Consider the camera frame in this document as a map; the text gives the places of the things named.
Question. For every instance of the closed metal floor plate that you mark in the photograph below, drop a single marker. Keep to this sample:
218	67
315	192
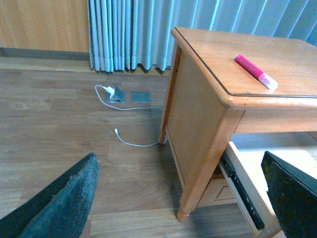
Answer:
141	97

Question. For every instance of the wooden drawer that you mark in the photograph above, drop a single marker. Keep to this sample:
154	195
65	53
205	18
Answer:
217	192
241	164

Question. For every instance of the light grey-blue curtain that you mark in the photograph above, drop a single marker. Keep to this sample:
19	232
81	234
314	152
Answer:
126	33

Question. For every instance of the wooden nightstand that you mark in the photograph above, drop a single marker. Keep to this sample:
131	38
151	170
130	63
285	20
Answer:
211	97

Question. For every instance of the open metal floor socket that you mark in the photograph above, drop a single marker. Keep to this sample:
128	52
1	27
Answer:
118	96

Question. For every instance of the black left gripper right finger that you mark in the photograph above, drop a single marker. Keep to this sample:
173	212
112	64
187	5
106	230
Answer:
293	196

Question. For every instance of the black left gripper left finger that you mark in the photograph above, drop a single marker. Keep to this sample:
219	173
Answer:
61	209

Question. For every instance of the light wood cabinet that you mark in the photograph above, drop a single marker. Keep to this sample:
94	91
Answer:
52	29

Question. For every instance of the white charger plug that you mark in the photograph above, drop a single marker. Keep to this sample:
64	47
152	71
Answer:
109	90

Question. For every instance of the pink highlighter marker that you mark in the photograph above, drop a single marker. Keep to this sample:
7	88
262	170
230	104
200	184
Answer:
256	72

